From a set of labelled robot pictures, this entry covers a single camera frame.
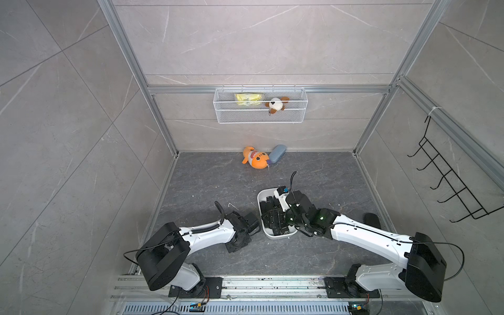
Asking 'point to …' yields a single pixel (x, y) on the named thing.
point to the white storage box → (262, 194)
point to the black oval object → (372, 219)
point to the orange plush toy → (256, 159)
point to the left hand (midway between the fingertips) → (245, 241)
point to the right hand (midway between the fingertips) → (270, 215)
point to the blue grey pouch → (277, 153)
